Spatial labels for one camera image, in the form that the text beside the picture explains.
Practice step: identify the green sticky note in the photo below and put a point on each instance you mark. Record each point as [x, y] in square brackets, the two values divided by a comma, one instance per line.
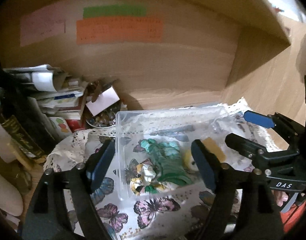
[114, 10]

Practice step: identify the yellow white felt face ball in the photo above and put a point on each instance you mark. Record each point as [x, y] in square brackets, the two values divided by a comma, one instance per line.
[189, 162]

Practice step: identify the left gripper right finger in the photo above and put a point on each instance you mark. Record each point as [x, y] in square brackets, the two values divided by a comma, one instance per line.
[207, 164]

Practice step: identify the white plastic jug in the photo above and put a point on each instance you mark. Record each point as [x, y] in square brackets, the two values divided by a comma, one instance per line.
[10, 198]

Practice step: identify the dark wine bottle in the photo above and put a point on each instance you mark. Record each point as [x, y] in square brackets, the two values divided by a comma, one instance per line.
[18, 119]

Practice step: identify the stack of papers and magazines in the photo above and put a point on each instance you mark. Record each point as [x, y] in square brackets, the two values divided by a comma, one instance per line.
[54, 94]

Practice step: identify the right hand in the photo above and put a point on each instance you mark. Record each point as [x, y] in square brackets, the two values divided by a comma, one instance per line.
[280, 197]

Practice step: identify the pink sticky note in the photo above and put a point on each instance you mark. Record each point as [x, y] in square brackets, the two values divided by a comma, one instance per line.
[35, 28]

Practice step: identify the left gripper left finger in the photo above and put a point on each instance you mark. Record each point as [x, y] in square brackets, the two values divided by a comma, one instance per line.
[98, 164]

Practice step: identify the yellow green sponge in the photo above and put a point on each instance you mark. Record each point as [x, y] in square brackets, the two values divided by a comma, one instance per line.
[213, 148]

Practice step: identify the orange sticky note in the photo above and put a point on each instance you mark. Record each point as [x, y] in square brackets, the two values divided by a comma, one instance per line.
[111, 29]

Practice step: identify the floral fabric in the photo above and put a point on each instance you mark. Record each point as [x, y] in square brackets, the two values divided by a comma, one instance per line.
[142, 178]

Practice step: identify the green fuzzy cloth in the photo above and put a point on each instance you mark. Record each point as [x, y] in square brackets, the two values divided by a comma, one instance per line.
[166, 156]

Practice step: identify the clear plastic container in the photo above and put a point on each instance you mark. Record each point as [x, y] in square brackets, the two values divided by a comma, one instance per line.
[183, 125]

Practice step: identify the butterfly lace tablecloth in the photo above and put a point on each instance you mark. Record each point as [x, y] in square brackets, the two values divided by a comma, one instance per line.
[166, 217]

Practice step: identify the bowl of pebbles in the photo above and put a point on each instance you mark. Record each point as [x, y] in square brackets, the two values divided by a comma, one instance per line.
[106, 118]

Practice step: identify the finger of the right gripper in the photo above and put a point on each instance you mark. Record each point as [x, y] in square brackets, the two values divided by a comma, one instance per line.
[259, 119]
[243, 146]

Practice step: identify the small white pink box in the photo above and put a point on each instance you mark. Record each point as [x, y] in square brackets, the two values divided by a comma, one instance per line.
[104, 100]

